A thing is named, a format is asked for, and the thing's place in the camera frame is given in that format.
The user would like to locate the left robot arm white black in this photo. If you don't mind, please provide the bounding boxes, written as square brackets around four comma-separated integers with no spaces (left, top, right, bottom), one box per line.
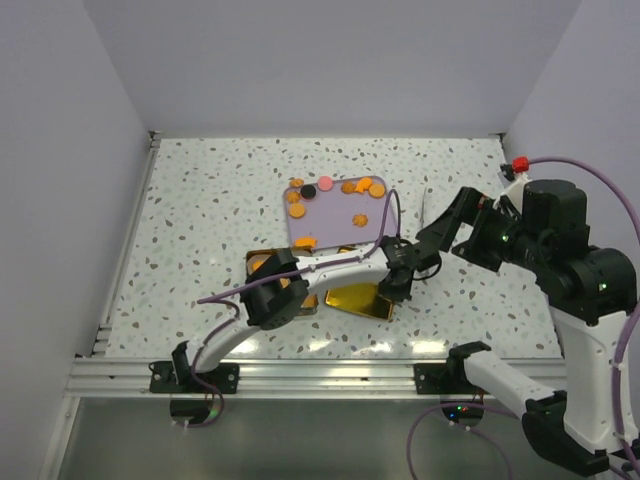
[171,236,442,393]

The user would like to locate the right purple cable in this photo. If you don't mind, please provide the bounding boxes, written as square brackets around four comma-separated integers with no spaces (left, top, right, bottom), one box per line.
[405,157,640,480]

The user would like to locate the square cookie tin box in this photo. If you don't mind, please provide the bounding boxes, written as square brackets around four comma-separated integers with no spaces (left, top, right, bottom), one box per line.
[246,249,319,317]

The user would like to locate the gold tin lid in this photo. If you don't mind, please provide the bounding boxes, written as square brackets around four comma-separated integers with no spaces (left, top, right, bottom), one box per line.
[324,283,394,321]

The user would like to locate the black round cookie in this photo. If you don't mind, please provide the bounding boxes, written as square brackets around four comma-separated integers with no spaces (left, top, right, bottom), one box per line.
[299,185,317,201]

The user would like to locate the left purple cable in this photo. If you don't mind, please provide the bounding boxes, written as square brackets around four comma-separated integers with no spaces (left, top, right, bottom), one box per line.
[172,188,402,429]

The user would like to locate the metal serving tongs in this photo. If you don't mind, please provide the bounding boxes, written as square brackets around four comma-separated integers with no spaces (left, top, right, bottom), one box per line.
[419,188,428,228]

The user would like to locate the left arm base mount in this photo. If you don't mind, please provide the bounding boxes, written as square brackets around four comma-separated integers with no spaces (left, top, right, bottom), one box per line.
[148,361,240,429]

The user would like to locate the lavender plastic tray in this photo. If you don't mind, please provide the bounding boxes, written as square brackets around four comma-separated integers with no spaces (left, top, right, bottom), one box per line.
[283,176,399,250]

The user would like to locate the purple cable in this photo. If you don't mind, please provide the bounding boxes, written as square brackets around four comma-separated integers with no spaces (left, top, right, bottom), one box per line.
[172,188,402,429]
[405,157,640,480]

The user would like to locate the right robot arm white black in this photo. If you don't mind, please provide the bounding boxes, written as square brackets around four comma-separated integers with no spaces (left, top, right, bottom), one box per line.
[417,180,639,477]

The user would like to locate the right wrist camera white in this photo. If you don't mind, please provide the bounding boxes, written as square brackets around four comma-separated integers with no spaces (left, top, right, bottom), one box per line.
[500,156,531,204]

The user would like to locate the orange fish cookie top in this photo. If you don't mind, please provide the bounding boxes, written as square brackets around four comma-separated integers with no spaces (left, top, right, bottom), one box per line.
[354,177,373,194]

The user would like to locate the swirl cookie tray right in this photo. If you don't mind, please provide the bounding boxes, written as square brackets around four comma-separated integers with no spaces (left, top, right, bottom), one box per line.
[352,214,369,228]

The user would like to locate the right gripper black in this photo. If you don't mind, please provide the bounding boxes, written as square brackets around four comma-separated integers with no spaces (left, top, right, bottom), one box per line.
[417,184,549,271]

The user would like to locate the pink round cookie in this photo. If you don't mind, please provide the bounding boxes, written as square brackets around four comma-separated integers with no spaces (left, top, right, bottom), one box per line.
[317,176,333,191]

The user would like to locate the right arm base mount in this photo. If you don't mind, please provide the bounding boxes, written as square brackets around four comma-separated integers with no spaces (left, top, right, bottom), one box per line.
[413,363,485,427]

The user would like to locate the brown round cookie top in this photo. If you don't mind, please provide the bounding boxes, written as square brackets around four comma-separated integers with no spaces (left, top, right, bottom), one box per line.
[341,182,355,194]

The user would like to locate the orange fish cookie tray edge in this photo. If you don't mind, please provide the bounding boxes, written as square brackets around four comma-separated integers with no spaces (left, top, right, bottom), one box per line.
[294,236,317,249]

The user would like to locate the aluminium front rail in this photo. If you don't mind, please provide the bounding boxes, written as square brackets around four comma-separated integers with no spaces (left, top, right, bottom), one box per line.
[64,317,566,399]

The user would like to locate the swirl cookie left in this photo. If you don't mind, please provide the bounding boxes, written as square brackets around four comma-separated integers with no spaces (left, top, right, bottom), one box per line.
[286,191,301,204]

